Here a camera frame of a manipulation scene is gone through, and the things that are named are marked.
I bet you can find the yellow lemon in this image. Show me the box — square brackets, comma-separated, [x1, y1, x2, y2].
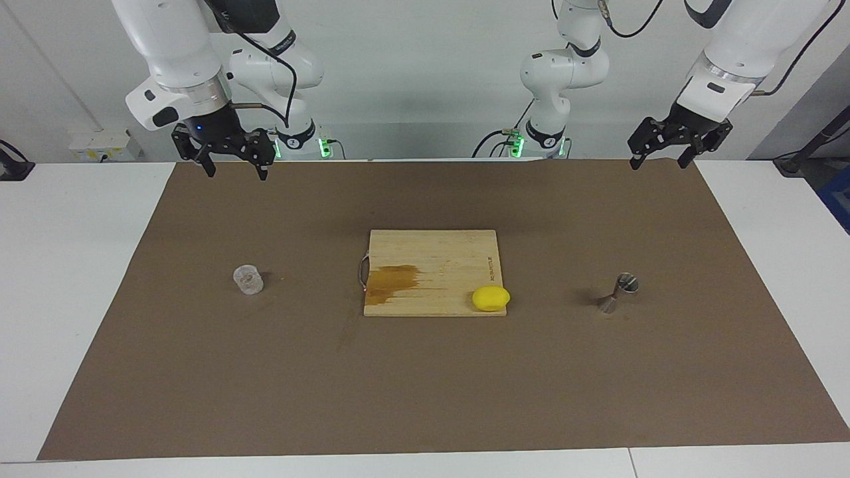
[471, 285, 512, 313]

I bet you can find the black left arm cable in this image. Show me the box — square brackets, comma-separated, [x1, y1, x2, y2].
[598, 0, 849, 98]

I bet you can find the clear plastic cup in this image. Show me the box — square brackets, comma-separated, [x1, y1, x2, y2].
[232, 264, 265, 296]

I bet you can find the brown table mat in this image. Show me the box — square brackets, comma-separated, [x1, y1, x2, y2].
[37, 158, 850, 461]

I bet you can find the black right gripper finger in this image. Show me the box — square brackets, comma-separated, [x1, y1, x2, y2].
[171, 125, 218, 179]
[229, 129, 278, 182]

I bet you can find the black table clamp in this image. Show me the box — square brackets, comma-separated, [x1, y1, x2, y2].
[0, 139, 36, 182]

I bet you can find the black base power cable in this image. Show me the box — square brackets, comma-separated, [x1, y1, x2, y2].
[471, 100, 533, 159]

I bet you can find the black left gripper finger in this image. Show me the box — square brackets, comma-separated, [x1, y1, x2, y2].
[628, 118, 680, 171]
[677, 122, 734, 169]

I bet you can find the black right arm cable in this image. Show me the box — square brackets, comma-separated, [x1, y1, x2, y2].
[203, 0, 298, 129]

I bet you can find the wooden cutting board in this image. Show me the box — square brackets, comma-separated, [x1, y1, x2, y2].
[359, 229, 509, 318]

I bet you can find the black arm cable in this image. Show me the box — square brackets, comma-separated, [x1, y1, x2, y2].
[598, 0, 849, 98]
[203, 0, 298, 129]

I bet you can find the steel double jigger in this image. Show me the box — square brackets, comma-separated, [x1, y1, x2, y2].
[596, 272, 639, 314]

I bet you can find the white wall socket strip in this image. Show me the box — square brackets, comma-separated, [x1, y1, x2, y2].
[68, 129, 143, 163]

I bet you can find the black stand pole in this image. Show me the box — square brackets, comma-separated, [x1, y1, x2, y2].
[773, 105, 850, 177]

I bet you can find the blue box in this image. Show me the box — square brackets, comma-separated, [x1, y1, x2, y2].
[817, 166, 850, 234]

